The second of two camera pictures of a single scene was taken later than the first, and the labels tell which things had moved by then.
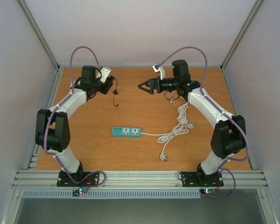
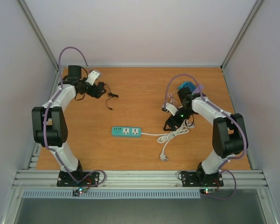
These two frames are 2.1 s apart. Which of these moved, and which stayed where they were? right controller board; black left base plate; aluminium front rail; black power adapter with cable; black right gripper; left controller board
Moved: black power adapter with cable; black right gripper
Stayed: black left base plate; aluminium front rail; right controller board; left controller board
